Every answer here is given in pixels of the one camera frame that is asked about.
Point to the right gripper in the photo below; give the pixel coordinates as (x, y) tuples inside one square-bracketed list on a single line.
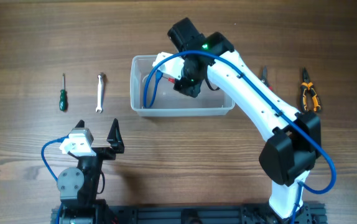
[(192, 88)]

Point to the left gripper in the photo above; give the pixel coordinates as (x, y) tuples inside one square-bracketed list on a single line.
[(114, 139)]

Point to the red handled cutters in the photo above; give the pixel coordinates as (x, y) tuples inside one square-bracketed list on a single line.
[(263, 78)]

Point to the orange black needle-nose pliers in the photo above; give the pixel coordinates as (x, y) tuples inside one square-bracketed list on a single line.
[(307, 88)]

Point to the red black awl screwdriver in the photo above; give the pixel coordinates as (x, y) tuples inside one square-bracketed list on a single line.
[(172, 80)]

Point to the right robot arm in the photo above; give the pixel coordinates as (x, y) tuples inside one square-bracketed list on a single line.
[(293, 139)]

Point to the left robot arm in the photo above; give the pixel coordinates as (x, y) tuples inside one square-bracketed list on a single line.
[(78, 186)]

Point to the clear plastic container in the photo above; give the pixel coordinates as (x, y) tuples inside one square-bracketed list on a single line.
[(170, 103)]

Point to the silver combination wrench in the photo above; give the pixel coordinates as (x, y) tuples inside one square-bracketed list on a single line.
[(100, 96)]

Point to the green handled screwdriver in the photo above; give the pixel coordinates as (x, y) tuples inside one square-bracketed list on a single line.
[(63, 96)]

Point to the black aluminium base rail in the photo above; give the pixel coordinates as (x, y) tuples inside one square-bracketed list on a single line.
[(309, 213)]

